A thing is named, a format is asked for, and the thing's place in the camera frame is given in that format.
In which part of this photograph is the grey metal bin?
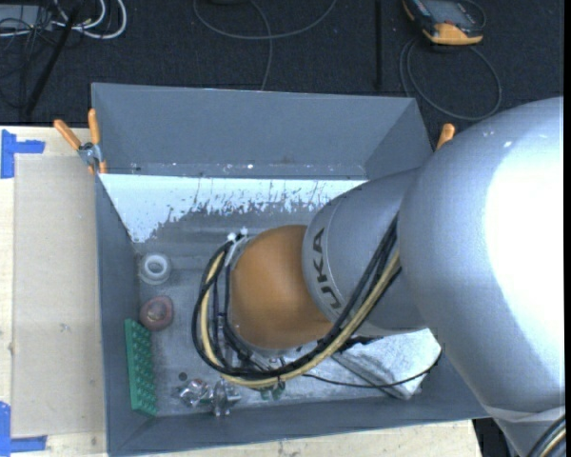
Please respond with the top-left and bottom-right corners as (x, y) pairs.
(89, 81), (492, 457)

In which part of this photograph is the white cloth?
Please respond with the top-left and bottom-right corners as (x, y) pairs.
(330, 327), (443, 402)

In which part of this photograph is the pale cardboard board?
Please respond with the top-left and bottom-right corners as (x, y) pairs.
(10, 153), (109, 440)

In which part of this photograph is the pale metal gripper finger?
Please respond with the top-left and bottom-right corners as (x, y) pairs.
(210, 378), (243, 419)
(173, 378), (213, 408)

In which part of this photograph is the clear plastic cup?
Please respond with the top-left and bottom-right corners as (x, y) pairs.
(138, 252), (172, 286)

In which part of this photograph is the green studded flat block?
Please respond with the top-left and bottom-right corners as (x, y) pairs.
(124, 317), (159, 418)

